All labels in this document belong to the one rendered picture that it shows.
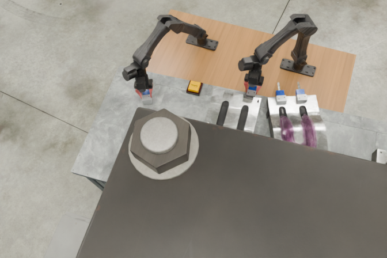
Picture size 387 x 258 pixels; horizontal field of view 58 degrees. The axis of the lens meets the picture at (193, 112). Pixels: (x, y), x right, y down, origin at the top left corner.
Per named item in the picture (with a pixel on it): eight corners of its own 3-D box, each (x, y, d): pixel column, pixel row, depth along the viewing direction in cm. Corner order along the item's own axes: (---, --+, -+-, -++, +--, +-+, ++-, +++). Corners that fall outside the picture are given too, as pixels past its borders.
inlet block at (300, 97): (292, 84, 194) (294, 79, 190) (301, 84, 194) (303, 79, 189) (296, 105, 188) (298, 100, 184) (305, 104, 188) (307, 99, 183)
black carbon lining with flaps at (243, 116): (222, 101, 188) (222, 93, 180) (251, 107, 185) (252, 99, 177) (205, 160, 174) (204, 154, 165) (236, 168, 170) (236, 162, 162)
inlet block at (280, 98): (273, 85, 195) (274, 80, 190) (281, 85, 195) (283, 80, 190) (276, 106, 189) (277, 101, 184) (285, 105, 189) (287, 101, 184)
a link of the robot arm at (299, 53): (295, 66, 193) (306, 27, 164) (289, 57, 196) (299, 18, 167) (305, 62, 193) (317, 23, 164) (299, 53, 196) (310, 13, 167)
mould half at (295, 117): (266, 102, 194) (268, 91, 184) (313, 99, 192) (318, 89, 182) (277, 190, 171) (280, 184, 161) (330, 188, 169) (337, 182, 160)
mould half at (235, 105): (214, 96, 198) (213, 83, 186) (260, 106, 193) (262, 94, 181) (189, 178, 177) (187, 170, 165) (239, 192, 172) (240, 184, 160)
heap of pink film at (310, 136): (276, 115, 183) (278, 108, 176) (310, 114, 182) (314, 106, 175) (283, 162, 171) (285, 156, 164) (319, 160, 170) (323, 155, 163)
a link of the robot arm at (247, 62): (242, 76, 179) (250, 61, 169) (235, 63, 183) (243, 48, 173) (261, 73, 183) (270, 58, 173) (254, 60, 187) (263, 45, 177)
